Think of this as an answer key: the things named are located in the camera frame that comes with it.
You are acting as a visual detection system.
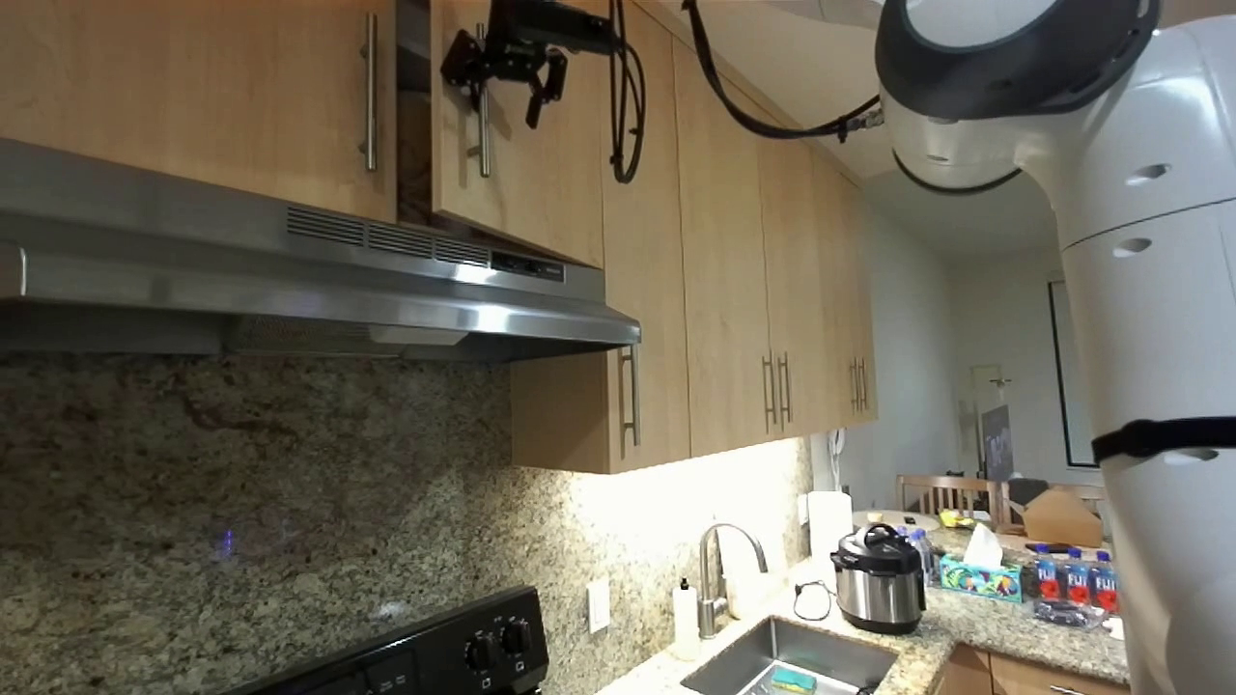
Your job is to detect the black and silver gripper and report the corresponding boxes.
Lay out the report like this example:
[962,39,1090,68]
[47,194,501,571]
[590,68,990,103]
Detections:
[439,0,617,127]

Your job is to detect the cabinet door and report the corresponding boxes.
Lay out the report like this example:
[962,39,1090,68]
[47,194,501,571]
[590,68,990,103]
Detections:
[0,0,399,221]
[427,0,608,267]

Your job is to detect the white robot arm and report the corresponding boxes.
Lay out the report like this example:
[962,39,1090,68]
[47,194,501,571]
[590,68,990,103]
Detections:
[875,0,1236,695]

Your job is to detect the stainless steel range hood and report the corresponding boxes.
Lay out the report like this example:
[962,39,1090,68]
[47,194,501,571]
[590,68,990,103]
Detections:
[0,140,642,361]

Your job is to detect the paper towel roll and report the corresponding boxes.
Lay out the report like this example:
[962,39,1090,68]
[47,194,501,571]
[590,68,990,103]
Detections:
[807,491,853,559]

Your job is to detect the white soap dispenser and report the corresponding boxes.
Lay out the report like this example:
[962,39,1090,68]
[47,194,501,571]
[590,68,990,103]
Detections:
[671,580,699,650]

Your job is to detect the chrome kitchen faucet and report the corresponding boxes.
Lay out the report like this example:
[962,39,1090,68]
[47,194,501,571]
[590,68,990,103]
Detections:
[699,521,770,637]

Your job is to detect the white projector screen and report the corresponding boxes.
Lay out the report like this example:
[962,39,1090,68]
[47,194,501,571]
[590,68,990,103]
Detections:
[1048,281,1092,467]

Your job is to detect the wooden dining chair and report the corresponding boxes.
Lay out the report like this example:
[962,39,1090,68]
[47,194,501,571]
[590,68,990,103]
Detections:
[896,474,1005,523]

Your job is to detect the black electric stove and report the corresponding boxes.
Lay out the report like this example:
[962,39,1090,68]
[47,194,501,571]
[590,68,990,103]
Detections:
[234,586,547,695]

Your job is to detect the silver pressure cooker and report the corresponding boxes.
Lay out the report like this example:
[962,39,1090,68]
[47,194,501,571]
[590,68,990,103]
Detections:
[830,521,926,631]

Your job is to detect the stainless steel sink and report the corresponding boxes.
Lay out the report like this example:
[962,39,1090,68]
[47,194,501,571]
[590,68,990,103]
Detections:
[682,619,896,695]

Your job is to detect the tissue box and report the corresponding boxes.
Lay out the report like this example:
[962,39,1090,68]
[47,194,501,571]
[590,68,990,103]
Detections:
[936,523,1018,602]

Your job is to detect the water bottle pack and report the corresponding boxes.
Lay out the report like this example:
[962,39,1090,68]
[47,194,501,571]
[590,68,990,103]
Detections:
[1018,543,1111,630]

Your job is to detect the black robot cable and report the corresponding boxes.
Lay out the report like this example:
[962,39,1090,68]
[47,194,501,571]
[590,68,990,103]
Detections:
[602,0,893,184]

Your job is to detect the tall wooden wall cabinets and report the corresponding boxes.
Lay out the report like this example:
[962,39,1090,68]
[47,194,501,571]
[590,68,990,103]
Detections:
[511,0,873,474]

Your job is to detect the white wall outlet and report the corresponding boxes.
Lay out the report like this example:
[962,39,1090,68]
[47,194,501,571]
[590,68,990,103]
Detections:
[583,580,609,631]

